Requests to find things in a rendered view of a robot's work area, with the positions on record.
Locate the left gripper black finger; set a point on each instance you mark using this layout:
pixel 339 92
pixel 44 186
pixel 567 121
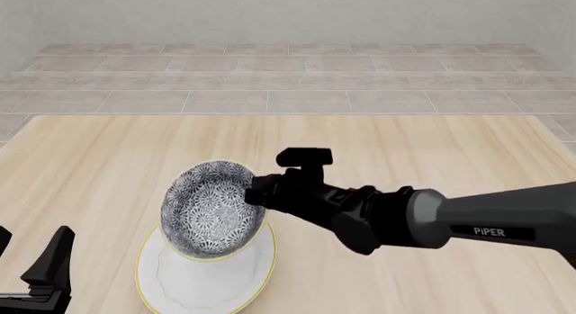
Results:
pixel 54 263
pixel 3 239

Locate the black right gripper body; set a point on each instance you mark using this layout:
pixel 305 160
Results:
pixel 274 192

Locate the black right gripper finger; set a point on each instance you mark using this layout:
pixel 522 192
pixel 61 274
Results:
pixel 254 197

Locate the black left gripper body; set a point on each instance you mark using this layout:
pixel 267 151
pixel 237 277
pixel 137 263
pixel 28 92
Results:
pixel 31 302

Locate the black patterned bowl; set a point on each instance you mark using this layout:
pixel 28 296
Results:
pixel 211 209

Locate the white plate with yellow rim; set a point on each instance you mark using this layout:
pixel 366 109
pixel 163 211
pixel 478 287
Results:
pixel 211 283

